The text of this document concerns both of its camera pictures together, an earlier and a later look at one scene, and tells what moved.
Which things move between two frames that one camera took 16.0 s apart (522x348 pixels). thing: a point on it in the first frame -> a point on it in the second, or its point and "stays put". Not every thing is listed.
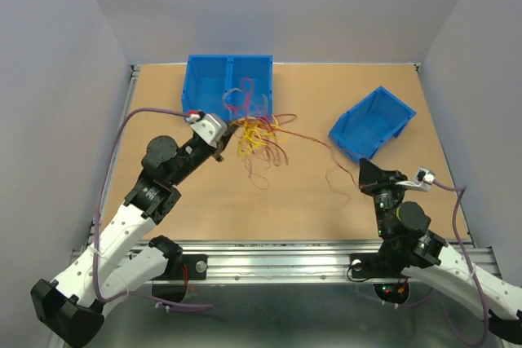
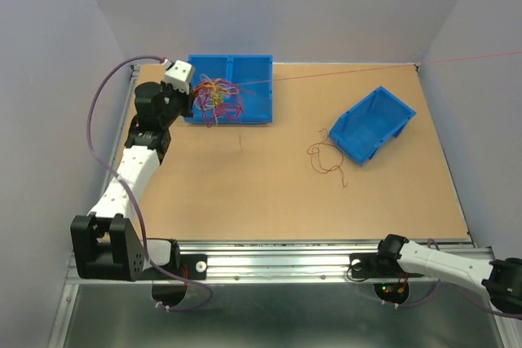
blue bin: [364, 128] stays put
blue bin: [218, 84] stays put
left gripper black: [215, 151] -> [187, 99]
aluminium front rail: [270, 262] stays put
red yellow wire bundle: [262, 136] -> [218, 99]
